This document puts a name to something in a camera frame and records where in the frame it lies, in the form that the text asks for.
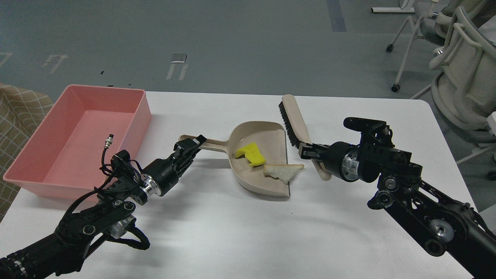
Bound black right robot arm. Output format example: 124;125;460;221
291;117;496;279

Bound beige plastic dustpan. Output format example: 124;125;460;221
200;121;290;200

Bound checkered beige cloth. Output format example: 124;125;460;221
0;83;53;222

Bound pink plastic bin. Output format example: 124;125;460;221
3;85;151;200

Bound metal floor plate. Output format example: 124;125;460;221
170;53;188;64

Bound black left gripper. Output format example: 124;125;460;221
143;135;206;196

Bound slice of bread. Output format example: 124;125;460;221
263;164;304;185

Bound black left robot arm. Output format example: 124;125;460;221
1;135;206;279

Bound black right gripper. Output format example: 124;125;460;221
299;141;355;181

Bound yellow sponge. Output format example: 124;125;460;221
234;142;266;167

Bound white plastic chair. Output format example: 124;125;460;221
413;7;496;164

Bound white chair on casters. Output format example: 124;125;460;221
386;0;458;92

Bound beige brush black bristles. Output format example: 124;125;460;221
279;94;332;181

